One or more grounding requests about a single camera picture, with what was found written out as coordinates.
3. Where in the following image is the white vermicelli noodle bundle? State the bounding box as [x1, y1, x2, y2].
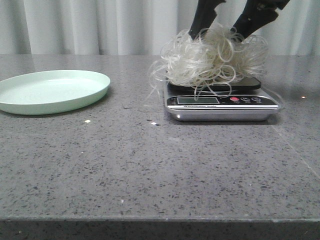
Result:
[148, 24, 268, 95]

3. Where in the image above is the silver black kitchen scale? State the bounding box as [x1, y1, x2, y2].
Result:
[164, 77, 281, 122]

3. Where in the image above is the white pleated curtain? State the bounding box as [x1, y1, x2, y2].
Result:
[0, 0, 320, 56]

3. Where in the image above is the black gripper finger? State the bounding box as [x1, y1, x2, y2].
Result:
[188, 0, 226, 40]
[231, 0, 290, 43]

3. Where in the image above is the mint green plastic plate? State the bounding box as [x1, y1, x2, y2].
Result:
[0, 70, 111, 115]

